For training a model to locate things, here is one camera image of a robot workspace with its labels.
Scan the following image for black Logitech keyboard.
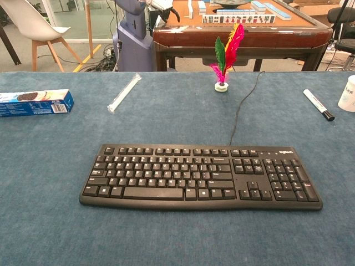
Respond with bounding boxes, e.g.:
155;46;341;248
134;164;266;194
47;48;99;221
78;143;324;212

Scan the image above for colourful feather shuttlecock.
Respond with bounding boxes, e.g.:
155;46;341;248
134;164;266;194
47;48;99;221
209;23;245;94

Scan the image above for plastic wrapped drinking straw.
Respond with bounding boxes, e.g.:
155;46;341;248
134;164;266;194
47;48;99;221
107;73;142;115

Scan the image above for brown mahjong table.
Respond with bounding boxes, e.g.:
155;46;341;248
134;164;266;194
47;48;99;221
152;0;333;72

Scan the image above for blue felt table mat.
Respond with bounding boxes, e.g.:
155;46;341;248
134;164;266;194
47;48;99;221
0;71;355;266

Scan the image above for row of face-up mahjong tiles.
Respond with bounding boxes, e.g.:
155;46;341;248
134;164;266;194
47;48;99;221
202;14;276;24

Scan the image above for wooden pole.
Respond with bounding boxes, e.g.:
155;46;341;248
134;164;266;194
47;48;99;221
84;0;94;59

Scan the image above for white marker black cap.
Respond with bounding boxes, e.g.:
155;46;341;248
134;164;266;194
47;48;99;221
302;89;336;122

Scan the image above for blue cookie box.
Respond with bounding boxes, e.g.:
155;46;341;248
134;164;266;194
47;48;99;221
0;89;74;117

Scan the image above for white paper cup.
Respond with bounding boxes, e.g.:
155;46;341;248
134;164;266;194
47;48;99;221
337;75;355;113

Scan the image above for white plastic basket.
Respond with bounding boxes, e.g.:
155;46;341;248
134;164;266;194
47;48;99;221
323;49;355;67

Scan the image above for white chair wooden legs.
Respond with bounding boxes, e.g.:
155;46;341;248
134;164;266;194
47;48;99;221
0;0;84;72

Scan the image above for black office chair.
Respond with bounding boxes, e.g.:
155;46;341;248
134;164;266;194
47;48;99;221
327;7;355;71

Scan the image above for black keyboard cable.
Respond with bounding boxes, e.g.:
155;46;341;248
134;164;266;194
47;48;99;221
229;70;266;146

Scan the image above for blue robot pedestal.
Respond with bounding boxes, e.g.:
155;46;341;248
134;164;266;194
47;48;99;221
112;0;156;72

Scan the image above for black floor cable bundle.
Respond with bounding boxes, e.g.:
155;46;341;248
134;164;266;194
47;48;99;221
84;45;120;72

